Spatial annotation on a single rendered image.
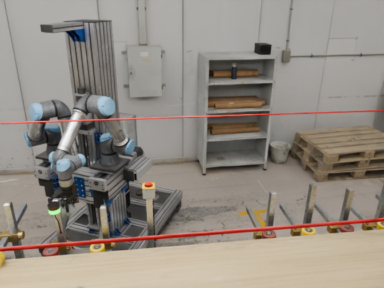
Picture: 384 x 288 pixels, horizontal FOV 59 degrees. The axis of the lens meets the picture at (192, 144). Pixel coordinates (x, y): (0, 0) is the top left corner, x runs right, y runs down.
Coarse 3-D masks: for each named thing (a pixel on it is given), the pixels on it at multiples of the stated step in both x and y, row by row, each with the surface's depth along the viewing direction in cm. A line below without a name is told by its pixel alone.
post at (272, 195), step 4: (272, 192) 205; (272, 196) 205; (276, 196) 205; (272, 200) 206; (268, 204) 210; (272, 204) 207; (268, 208) 210; (272, 208) 208; (268, 212) 211; (272, 212) 209; (268, 216) 211; (272, 216) 210; (268, 220) 211; (272, 220) 212; (268, 224) 212; (272, 224) 213
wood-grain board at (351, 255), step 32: (64, 256) 185; (96, 256) 185; (128, 256) 185; (160, 256) 186; (192, 256) 186; (224, 256) 186; (256, 256) 187; (288, 256) 187; (320, 256) 187; (352, 256) 187
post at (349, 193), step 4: (348, 188) 212; (352, 188) 212; (348, 192) 212; (352, 192) 211; (348, 196) 212; (352, 196) 213; (344, 200) 217; (348, 200) 214; (352, 200) 214; (344, 204) 217; (348, 204) 215; (344, 208) 217; (348, 208) 216; (344, 212) 217; (348, 212) 217; (340, 216) 222; (344, 216) 218; (348, 216) 219; (340, 220) 222; (344, 220) 219
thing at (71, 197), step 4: (64, 188) 194; (68, 188) 195; (72, 188) 198; (76, 188) 199; (68, 192) 198; (72, 192) 199; (76, 192) 200; (64, 196) 197; (68, 196) 198; (72, 196) 198; (76, 196) 199; (64, 200) 197; (68, 200) 199; (72, 200) 200; (76, 200) 201; (64, 204) 198
